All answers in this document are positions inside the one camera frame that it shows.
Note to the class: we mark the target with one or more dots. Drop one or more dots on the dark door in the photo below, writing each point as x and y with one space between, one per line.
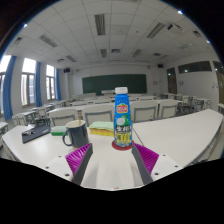
171 81

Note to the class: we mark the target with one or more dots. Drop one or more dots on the black wall speaker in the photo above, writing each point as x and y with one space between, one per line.
67 70
160 65

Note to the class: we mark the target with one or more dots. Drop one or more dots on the group of white classroom chairs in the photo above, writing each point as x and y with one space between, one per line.
96 113

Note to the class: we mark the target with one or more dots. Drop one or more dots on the ceiling projector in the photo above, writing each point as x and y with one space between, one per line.
174 27

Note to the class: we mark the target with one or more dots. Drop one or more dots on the row of windows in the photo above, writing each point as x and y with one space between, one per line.
28 83

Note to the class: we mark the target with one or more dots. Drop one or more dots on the black case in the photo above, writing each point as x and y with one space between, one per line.
35 133

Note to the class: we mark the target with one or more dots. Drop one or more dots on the group of blue curtains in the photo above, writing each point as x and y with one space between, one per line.
9 86

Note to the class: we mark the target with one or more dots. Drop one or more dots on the dark green chalkboard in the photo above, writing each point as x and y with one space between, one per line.
100 83

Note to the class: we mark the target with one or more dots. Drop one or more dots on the dark blue mug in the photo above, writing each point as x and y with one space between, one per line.
78 135

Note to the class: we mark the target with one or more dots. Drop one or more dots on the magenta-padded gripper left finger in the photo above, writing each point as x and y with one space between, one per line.
78 158

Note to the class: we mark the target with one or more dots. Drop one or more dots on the blue drink bottle white cap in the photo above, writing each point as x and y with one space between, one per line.
123 120

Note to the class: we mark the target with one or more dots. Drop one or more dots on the golden stirring stick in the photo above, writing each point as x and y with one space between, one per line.
80 117

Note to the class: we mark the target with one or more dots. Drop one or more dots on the group of ceiling lights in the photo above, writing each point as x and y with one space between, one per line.
100 25

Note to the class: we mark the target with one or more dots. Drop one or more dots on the green and yellow sponge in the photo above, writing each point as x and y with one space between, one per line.
101 128

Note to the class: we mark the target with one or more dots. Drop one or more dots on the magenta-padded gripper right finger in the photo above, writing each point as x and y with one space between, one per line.
148 158

